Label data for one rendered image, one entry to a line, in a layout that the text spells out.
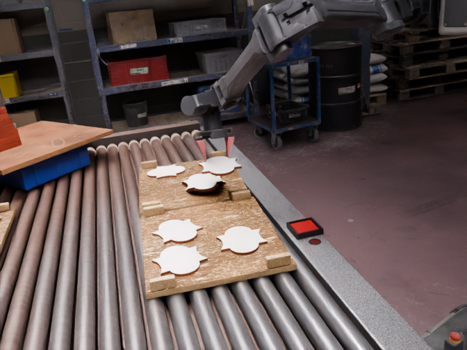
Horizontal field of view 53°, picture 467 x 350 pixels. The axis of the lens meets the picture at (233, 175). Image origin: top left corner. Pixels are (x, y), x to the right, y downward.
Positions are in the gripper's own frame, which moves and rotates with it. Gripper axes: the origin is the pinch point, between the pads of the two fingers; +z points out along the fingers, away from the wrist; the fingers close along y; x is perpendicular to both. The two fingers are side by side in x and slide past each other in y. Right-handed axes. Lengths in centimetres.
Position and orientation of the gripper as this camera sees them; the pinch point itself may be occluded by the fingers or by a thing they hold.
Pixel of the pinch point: (217, 159)
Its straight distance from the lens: 146.3
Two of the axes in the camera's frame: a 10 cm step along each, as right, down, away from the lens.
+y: 9.8, -1.4, 1.7
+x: -1.8, -1.4, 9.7
